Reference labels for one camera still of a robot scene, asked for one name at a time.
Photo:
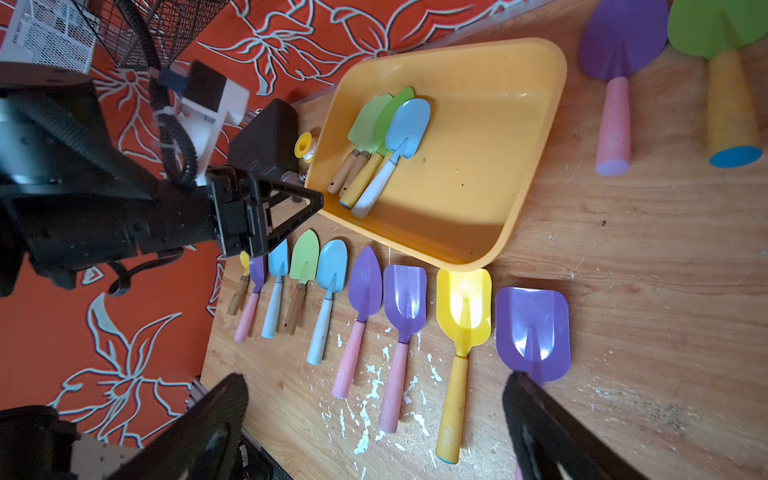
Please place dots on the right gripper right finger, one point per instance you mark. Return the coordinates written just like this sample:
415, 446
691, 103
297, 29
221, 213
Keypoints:
549, 442

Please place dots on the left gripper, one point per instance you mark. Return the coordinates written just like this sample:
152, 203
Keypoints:
254, 214

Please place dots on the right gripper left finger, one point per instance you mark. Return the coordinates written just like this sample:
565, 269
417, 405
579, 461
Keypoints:
202, 444

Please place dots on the light blue shovel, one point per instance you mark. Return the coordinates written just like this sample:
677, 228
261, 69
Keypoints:
278, 264
331, 277
403, 138

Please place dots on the green shovel wooden handle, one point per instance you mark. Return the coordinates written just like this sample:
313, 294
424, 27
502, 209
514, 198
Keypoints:
304, 264

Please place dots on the purple scoop shovel pink handle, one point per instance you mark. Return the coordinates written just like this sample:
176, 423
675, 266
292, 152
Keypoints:
255, 268

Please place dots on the green shovel yellow handle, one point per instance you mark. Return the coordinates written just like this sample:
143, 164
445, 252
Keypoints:
362, 176
716, 31

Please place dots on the yellow shovel purple handle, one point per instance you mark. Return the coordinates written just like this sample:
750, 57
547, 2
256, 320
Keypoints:
242, 285

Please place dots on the purple square shovel pink handle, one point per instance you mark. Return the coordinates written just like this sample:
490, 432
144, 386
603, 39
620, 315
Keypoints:
533, 332

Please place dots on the purple pointed shovel pink handle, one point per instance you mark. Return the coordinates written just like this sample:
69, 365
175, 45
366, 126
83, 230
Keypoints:
365, 294

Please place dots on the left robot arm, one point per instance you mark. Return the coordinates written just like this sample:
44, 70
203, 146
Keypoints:
71, 200

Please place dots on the pale green shovel in box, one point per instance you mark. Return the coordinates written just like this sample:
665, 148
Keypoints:
361, 135

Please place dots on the yellow plastic storage box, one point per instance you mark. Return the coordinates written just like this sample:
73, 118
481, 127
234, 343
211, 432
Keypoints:
455, 203

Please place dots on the black plastic tool case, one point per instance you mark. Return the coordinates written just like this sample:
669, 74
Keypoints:
265, 146

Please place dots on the black wire wall basket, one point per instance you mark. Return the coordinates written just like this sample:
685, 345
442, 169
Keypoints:
172, 25

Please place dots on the white mesh wall basket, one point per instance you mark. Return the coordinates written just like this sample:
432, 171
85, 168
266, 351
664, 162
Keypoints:
53, 33

